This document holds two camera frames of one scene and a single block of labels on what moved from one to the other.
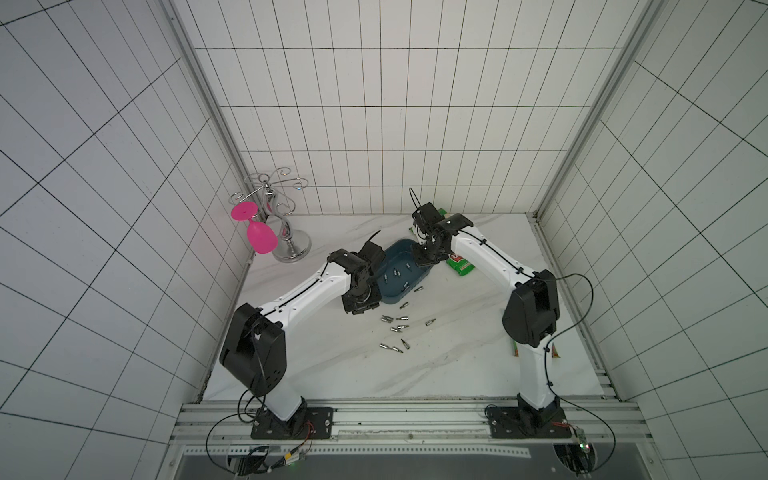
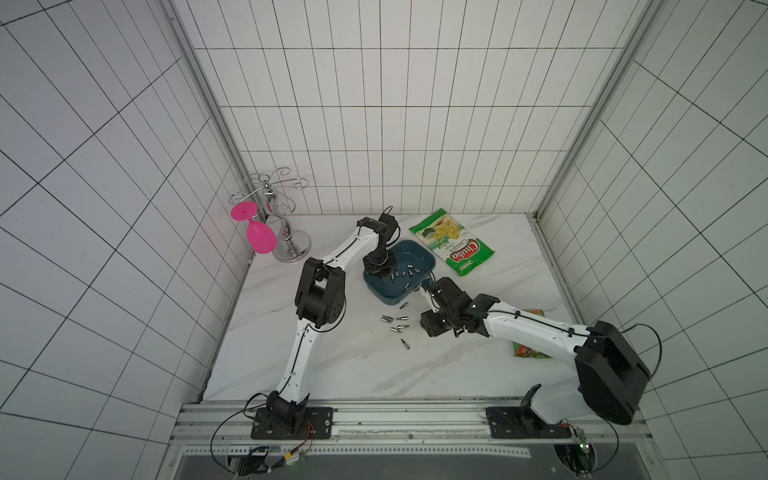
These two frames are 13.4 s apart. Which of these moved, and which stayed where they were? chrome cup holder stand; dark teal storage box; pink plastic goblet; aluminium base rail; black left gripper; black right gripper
Moved: black right gripper; black left gripper
Stayed: pink plastic goblet; dark teal storage box; aluminium base rail; chrome cup holder stand
